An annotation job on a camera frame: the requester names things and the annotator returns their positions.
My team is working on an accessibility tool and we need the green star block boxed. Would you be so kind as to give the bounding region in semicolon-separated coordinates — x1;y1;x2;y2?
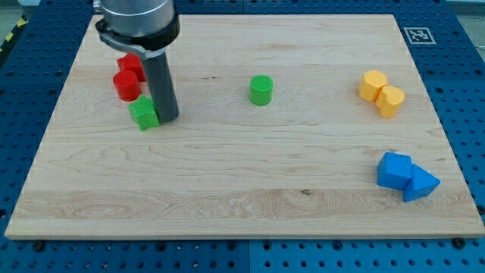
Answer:
128;95;160;131

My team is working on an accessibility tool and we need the blue cube block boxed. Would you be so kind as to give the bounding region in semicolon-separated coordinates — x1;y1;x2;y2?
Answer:
377;152;412;190

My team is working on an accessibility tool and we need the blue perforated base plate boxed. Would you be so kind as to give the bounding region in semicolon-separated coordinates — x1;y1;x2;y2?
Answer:
1;0;484;272

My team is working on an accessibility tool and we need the yellow heart block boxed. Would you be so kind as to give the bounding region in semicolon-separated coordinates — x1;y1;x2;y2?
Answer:
375;85;405;119

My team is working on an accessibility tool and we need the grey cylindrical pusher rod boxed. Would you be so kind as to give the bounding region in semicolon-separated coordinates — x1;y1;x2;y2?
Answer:
142;52;179;123

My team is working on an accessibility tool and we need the blue triangle block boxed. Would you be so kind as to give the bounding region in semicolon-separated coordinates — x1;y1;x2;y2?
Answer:
402;164;441;202

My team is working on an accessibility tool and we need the white fiducial marker tag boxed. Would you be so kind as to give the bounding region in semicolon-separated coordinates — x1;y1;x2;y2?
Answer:
403;27;436;45

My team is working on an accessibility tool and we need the yellow hexagon block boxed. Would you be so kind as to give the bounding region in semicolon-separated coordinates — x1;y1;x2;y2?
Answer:
358;70;388;102

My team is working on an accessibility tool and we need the red star block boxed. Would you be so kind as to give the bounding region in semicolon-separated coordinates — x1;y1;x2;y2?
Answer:
117;53;146;82

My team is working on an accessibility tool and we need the green cylinder block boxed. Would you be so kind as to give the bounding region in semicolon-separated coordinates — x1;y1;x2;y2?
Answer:
249;74;274;106

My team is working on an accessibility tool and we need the red cylinder block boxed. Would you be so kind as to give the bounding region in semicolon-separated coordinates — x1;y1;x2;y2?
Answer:
112;71;142;102

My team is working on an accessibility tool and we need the wooden board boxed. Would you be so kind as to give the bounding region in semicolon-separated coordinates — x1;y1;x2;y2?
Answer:
5;14;484;240

